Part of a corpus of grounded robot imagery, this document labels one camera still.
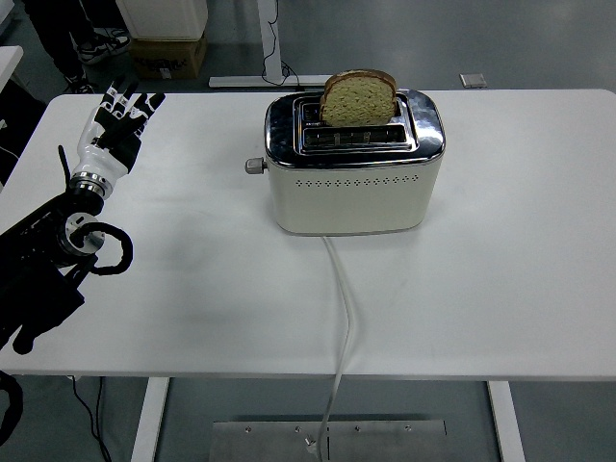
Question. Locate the brown bread slice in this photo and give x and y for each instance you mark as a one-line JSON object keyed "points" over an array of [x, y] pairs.
{"points": [[358, 101]]}

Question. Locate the person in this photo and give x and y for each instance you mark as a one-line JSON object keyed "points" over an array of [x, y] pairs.
{"points": [[58, 29]]}

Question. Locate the black bag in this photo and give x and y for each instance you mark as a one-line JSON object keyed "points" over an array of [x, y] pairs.
{"points": [[19, 110]]}

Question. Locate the grey floor socket plate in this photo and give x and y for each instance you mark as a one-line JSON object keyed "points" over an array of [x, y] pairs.
{"points": [[473, 80]]}

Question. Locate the cream toaster chrome top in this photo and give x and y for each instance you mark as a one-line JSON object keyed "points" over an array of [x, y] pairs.
{"points": [[351, 202]]}

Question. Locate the white side table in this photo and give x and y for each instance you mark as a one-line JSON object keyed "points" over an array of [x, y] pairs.
{"points": [[8, 65]]}

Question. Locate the small metal plug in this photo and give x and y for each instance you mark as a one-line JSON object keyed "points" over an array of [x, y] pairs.
{"points": [[308, 440]]}

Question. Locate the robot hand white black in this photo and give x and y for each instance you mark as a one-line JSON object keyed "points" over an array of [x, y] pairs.
{"points": [[94, 156]]}

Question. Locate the grey toaster lever knob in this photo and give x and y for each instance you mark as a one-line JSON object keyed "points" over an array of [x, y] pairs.
{"points": [[254, 166]]}

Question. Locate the white table leg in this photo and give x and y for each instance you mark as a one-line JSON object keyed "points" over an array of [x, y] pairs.
{"points": [[505, 418], [149, 418]]}

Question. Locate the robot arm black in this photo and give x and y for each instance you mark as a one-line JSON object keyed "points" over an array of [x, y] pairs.
{"points": [[33, 284]]}

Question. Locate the cardboard box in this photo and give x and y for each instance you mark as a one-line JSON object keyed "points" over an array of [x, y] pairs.
{"points": [[168, 60]]}

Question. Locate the white table frame with foot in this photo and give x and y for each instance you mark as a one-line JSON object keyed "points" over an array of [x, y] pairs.
{"points": [[269, 38]]}

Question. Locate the white container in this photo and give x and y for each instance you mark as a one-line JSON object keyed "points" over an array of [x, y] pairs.
{"points": [[163, 19]]}

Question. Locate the grey metal plate with screws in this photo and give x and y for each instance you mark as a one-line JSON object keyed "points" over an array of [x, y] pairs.
{"points": [[385, 443]]}

